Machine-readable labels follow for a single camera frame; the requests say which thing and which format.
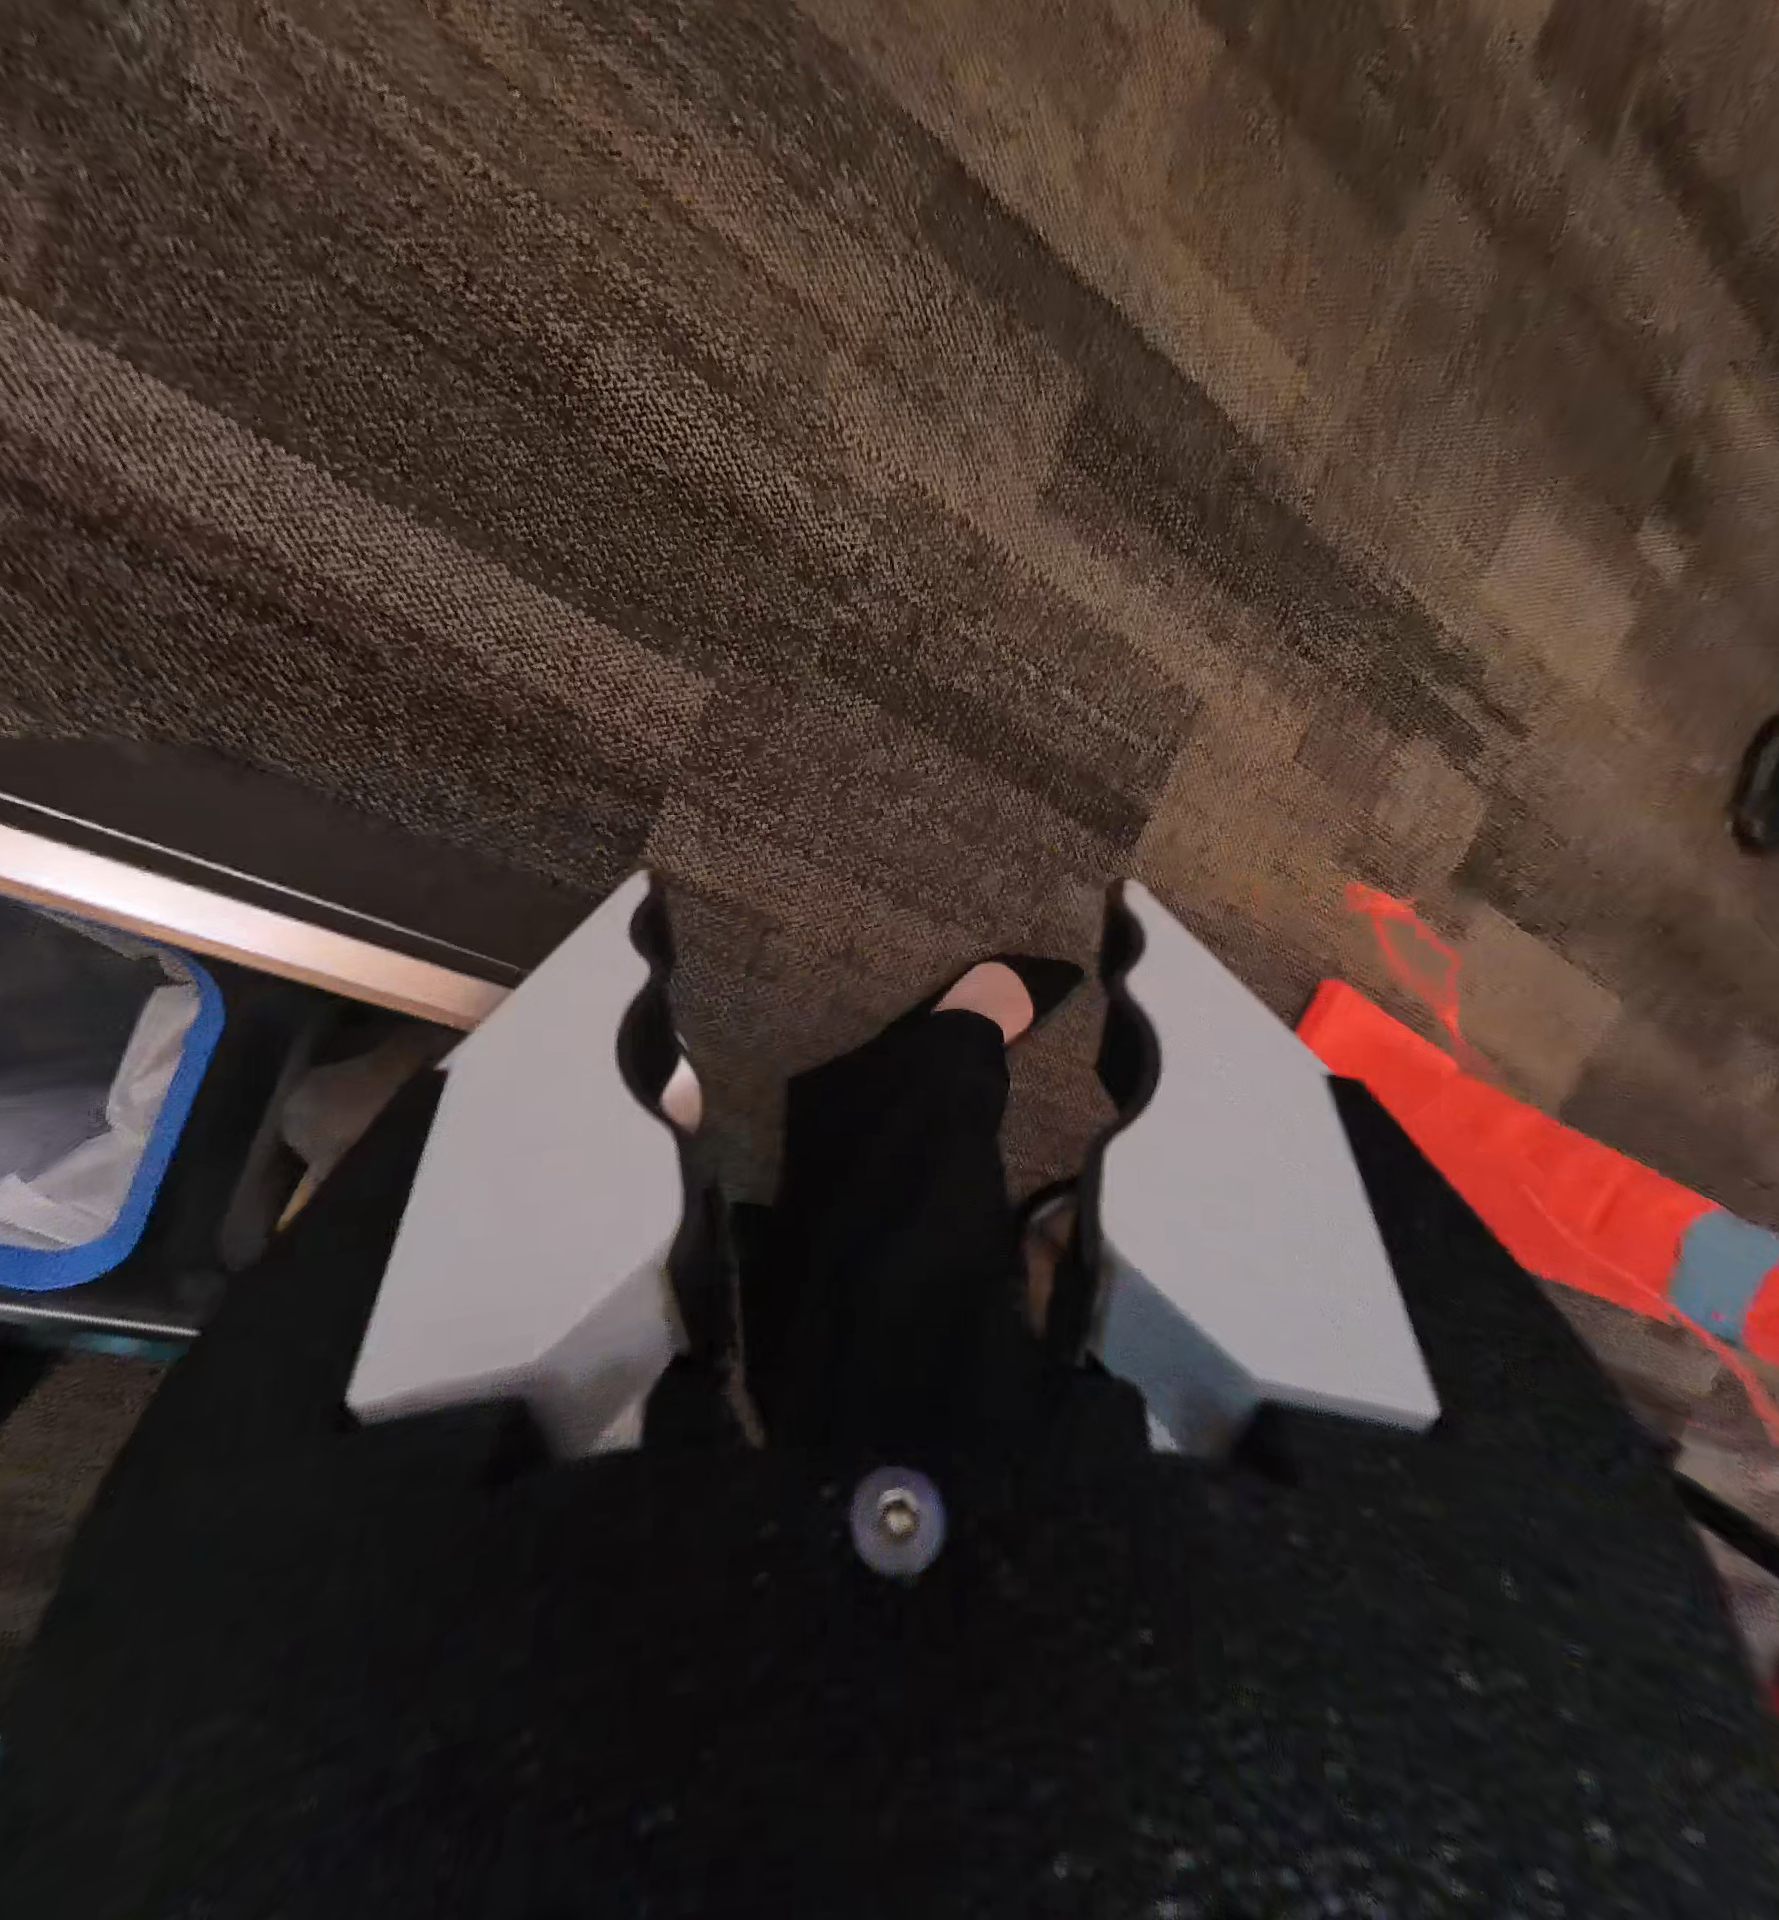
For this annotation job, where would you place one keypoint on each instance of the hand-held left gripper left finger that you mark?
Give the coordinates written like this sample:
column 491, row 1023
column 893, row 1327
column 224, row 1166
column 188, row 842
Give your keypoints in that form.
column 529, row 1230

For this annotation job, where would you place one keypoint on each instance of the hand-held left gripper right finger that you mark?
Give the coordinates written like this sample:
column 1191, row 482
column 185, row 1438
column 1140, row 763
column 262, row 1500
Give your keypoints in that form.
column 1265, row 1230

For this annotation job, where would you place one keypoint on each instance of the orange striped traffic cone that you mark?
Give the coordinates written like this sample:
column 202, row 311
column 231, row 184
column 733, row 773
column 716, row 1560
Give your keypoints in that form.
column 1581, row 1187

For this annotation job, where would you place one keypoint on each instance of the person's black shoe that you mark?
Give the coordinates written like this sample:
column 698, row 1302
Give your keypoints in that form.
column 1025, row 991

